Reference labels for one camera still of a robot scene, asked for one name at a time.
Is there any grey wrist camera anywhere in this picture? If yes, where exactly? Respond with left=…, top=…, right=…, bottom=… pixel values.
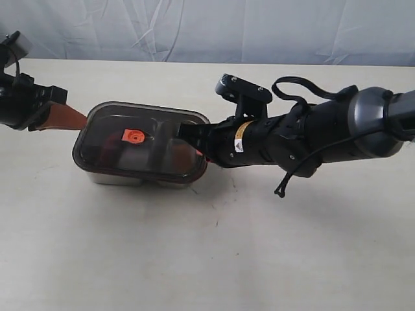
left=215, top=74, right=272, bottom=120
left=1, top=31, right=32, bottom=69

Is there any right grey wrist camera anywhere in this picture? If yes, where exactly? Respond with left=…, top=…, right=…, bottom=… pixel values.
left=215, top=74, right=272, bottom=120

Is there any red toy sausage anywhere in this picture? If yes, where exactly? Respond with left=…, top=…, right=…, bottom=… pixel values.
left=97, top=131, right=123, bottom=167

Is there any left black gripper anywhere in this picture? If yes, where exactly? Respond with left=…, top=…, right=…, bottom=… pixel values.
left=1, top=74, right=87, bottom=131

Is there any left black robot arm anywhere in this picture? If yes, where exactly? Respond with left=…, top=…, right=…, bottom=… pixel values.
left=1, top=73, right=87, bottom=132

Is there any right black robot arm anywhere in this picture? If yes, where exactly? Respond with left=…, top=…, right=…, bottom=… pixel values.
left=178, top=87, right=414, bottom=178

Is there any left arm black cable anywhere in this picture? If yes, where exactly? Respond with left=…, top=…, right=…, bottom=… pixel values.
left=6, top=45, right=23, bottom=95

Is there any stainless steel lunch box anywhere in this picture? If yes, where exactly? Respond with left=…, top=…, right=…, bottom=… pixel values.
left=86, top=172, right=193, bottom=189

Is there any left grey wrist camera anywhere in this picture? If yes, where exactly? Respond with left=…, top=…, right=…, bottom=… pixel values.
left=1, top=31, right=32, bottom=69

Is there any yellow toy cheese wedge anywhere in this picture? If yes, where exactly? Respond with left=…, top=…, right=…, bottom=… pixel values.
left=172, top=143, right=195, bottom=174

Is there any dark transparent lid orange seal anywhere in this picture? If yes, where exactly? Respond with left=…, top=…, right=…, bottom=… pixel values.
left=72, top=101, right=209, bottom=183

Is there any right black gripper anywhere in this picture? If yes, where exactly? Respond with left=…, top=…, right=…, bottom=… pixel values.
left=177, top=115, right=283, bottom=168

